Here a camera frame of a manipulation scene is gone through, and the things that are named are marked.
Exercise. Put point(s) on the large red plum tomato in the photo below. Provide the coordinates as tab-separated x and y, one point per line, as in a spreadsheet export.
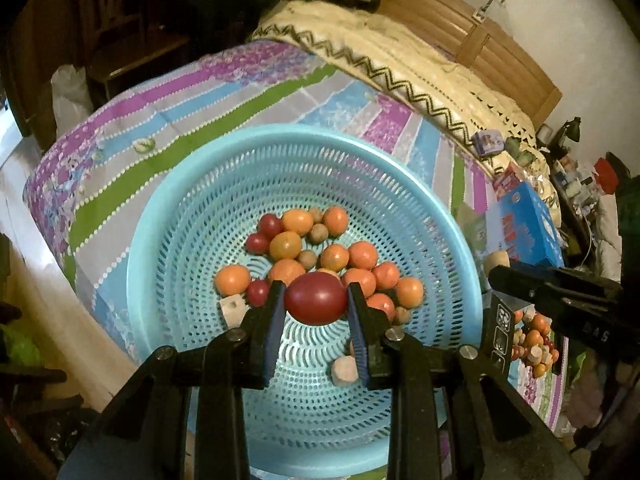
316	297

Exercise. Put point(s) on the dark wooden chair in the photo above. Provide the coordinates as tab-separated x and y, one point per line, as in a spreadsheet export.
115	40

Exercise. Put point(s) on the small red tomato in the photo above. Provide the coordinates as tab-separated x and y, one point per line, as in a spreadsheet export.
258	291
257	243
270	225

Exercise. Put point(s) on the pile of oranges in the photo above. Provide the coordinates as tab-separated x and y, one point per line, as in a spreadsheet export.
362	255
539	322

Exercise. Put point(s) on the colourful printed cardboard box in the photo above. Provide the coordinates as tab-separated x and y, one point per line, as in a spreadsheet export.
530	230

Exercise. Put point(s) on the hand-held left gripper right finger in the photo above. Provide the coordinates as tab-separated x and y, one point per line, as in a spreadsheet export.
361	330

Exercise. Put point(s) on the green plastic bag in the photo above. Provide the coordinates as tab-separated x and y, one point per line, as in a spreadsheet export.
17	345

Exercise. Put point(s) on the pinkish tan chunk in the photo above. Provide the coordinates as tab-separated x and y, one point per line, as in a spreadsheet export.
345	371

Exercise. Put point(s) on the brown longan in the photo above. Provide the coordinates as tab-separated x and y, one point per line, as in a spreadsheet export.
315	214
306	260
402	316
317	234

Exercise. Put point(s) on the black desk lamp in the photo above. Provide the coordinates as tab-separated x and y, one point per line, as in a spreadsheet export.
572	130

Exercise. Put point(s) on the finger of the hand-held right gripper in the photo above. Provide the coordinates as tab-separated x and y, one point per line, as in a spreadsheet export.
540	285

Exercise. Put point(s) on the red cloth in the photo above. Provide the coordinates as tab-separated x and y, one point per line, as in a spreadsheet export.
607	172

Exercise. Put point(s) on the pale cube chunk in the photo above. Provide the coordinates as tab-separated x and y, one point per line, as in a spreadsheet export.
233	306

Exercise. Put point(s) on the white plastic bag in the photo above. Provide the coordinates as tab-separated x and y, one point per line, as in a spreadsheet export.
70	95

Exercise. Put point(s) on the green leafy sprigs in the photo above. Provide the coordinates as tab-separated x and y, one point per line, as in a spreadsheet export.
520	150

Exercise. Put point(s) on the purple printed packet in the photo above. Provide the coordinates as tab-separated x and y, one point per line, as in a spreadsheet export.
487	142

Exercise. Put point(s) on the blue perforated plastic basket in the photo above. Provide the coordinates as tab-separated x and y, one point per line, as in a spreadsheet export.
200	220

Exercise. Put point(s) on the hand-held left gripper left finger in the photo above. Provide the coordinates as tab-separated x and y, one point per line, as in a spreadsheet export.
274	330

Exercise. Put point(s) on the wooden headboard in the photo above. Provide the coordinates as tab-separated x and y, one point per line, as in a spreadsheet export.
500	60

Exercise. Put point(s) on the striped floral bedsheet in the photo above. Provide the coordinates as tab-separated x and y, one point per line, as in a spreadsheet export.
125	160

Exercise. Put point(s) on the cream zigzag quilt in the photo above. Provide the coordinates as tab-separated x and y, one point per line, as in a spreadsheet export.
400	55

